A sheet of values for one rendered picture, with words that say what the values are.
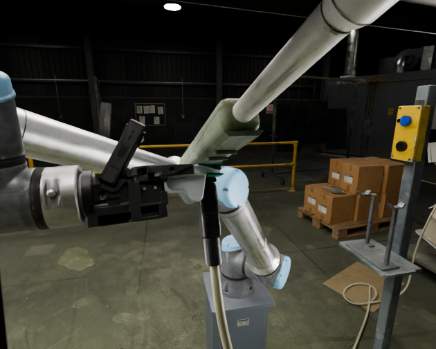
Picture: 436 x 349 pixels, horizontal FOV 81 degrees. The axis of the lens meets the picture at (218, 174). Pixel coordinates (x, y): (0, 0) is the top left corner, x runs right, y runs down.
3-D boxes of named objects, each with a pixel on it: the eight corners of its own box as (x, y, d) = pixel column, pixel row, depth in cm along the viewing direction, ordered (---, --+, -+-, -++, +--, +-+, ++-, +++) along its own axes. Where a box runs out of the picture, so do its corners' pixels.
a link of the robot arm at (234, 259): (231, 257, 142) (232, 228, 138) (259, 269, 132) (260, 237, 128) (214, 271, 130) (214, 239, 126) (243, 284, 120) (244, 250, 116)
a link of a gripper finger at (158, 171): (192, 178, 44) (140, 183, 42) (191, 167, 44) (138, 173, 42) (195, 173, 39) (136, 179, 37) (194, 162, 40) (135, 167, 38)
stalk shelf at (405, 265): (421, 271, 124) (422, 269, 123) (382, 278, 119) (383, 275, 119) (371, 241, 153) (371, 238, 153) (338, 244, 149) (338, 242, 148)
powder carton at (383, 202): (383, 208, 383) (386, 184, 374) (402, 215, 356) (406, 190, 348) (363, 210, 371) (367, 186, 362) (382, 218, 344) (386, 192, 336)
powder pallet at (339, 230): (358, 206, 427) (359, 198, 424) (406, 226, 354) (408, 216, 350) (297, 216, 389) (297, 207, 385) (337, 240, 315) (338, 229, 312)
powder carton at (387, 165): (386, 184, 373) (390, 160, 364) (406, 190, 346) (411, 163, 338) (366, 186, 362) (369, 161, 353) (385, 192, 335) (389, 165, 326)
